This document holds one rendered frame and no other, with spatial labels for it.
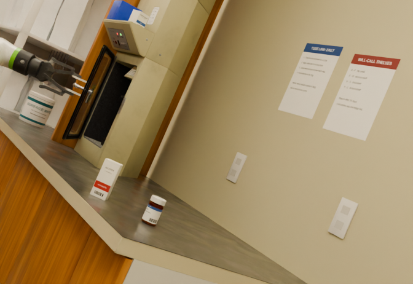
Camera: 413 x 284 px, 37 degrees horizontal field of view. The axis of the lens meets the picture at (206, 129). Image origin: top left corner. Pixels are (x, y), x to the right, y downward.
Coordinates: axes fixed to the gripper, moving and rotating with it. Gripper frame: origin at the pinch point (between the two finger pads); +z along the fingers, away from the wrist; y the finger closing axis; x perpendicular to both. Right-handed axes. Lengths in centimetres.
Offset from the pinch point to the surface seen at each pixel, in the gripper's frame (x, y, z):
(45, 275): -77, -51, 27
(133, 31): -10.8, 28.1, 12.7
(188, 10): -2, 45, 28
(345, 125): -51, 23, 93
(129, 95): -6.5, 4.8, 20.7
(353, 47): -40, 50, 87
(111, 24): 7.6, 29.1, 0.6
